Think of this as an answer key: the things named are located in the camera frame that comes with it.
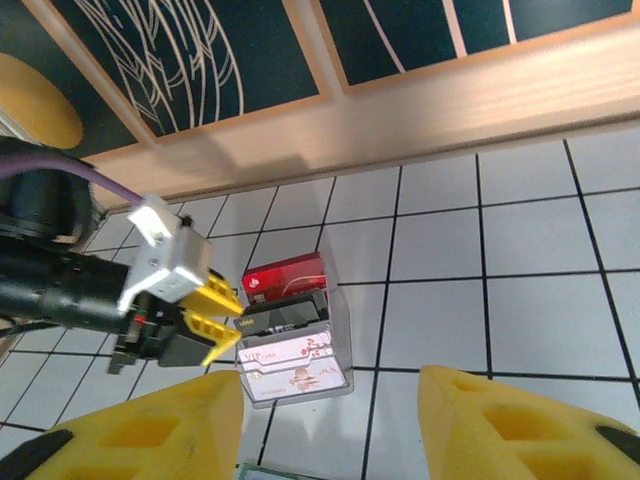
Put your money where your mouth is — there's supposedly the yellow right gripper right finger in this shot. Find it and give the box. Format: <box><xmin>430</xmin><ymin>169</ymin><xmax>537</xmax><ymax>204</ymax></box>
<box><xmin>417</xmin><ymin>363</ymin><xmax>640</xmax><ymax>480</ymax></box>

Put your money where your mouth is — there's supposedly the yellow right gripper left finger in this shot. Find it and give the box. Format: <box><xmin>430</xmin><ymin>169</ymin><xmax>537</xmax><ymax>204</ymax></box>
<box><xmin>0</xmin><ymin>369</ymin><xmax>247</xmax><ymax>480</ymax></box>

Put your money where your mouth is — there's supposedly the red credit card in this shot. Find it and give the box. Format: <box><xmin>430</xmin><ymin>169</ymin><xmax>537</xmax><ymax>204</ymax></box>
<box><xmin>241</xmin><ymin>252</ymin><xmax>329</xmax><ymax>306</ymax></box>

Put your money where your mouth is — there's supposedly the black credit card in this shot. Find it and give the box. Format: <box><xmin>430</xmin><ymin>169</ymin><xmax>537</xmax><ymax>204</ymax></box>
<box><xmin>238</xmin><ymin>290</ymin><xmax>329</xmax><ymax>339</ymax></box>

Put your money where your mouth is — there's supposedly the white card with pink emblem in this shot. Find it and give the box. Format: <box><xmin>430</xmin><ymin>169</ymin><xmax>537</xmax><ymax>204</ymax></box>
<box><xmin>244</xmin><ymin>355</ymin><xmax>349</xmax><ymax>401</ymax></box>

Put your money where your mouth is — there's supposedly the white VIP card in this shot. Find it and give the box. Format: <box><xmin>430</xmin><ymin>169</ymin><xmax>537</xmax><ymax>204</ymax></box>
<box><xmin>237</xmin><ymin>330</ymin><xmax>335</xmax><ymax>372</ymax></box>

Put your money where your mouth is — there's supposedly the clear acrylic card stand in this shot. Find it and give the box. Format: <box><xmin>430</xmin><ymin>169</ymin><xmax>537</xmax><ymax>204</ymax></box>
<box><xmin>234</xmin><ymin>279</ymin><xmax>356</xmax><ymax>411</ymax></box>

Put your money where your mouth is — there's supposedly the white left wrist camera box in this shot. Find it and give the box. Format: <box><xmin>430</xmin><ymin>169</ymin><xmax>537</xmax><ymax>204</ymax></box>
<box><xmin>117</xmin><ymin>193</ymin><xmax>214</xmax><ymax>314</ymax></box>

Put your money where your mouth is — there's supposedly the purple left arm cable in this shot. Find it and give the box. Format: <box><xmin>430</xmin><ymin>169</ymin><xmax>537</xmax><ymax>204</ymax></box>
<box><xmin>0</xmin><ymin>152</ymin><xmax>151</xmax><ymax>211</ymax></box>

